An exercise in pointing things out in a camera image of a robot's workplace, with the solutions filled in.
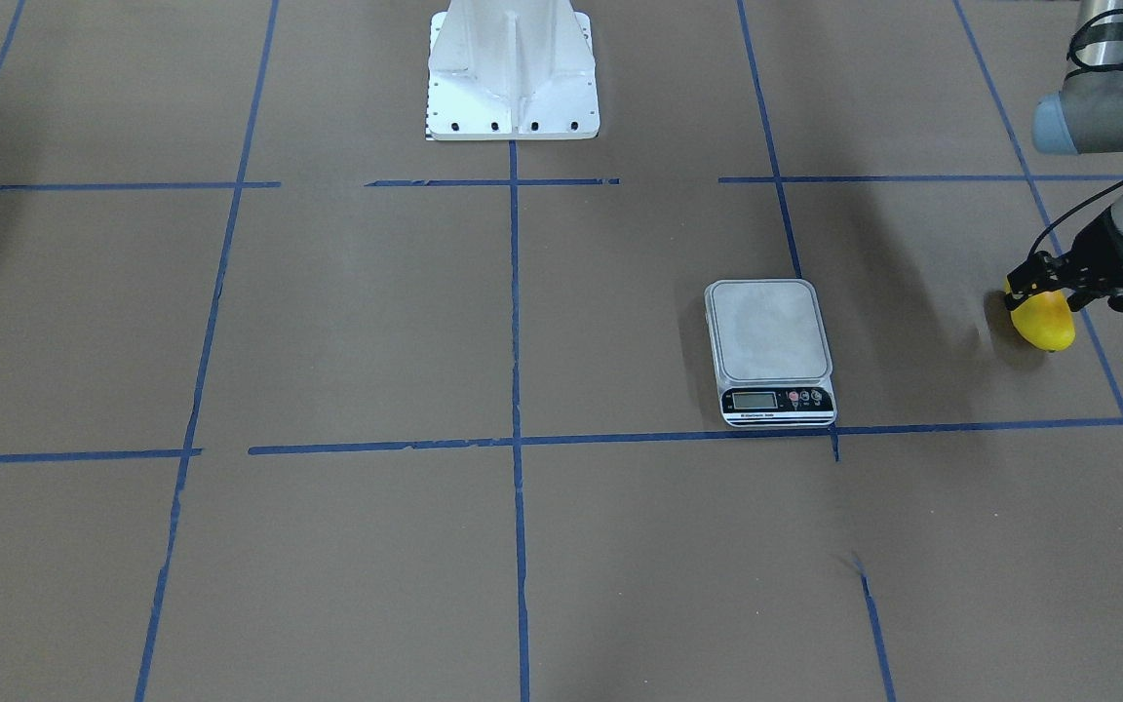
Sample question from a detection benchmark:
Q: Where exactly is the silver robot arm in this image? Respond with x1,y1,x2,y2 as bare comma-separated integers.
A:
1004,1,1123,312

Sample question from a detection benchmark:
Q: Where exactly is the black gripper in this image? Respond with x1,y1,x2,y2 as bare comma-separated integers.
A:
1006,216,1123,297

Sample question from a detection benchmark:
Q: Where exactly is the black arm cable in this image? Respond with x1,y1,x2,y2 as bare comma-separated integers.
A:
1028,0,1123,279

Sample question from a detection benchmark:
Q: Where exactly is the grey digital kitchen scale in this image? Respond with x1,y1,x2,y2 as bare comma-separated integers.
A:
704,279,838,428

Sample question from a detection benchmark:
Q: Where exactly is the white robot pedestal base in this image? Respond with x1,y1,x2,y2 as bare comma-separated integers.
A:
424,1,601,142

